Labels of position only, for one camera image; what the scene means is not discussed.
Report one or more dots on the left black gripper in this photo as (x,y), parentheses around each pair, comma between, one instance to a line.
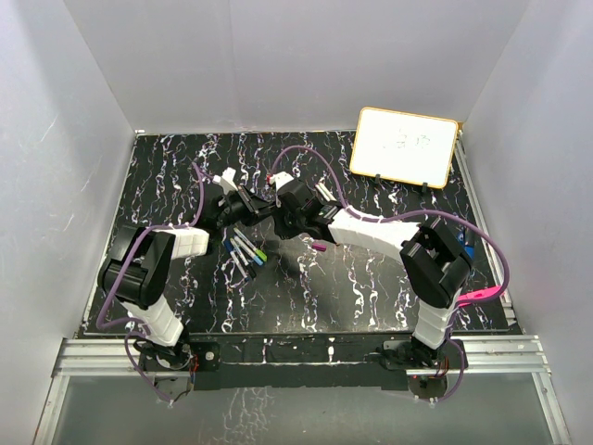
(254,214)

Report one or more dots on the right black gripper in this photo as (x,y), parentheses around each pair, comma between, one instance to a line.
(281,230)

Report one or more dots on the white pen light-blue cap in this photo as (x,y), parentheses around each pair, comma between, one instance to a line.
(249,252)

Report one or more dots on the white pen peach cap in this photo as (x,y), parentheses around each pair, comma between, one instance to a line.
(324,191)

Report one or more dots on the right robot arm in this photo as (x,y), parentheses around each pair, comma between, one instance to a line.
(436,264)

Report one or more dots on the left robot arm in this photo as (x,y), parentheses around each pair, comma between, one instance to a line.
(136,268)

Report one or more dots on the white pen black cap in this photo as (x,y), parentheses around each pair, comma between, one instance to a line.
(249,269)

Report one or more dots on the black base bar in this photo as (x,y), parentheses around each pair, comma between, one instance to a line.
(392,361)

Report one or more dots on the yellow framed whiteboard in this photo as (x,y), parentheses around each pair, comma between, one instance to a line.
(403,147)

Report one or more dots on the blue black tool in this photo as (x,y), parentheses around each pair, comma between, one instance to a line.
(466,237)

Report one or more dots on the pink clip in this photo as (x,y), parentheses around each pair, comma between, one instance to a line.
(478,295)

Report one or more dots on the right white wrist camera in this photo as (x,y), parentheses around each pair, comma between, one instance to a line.
(277,181)

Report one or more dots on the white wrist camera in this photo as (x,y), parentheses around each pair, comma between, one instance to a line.
(226,181)
(277,181)

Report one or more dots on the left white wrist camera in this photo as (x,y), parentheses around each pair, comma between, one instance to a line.
(226,181)

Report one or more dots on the aluminium frame rail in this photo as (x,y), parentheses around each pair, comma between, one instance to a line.
(513,354)

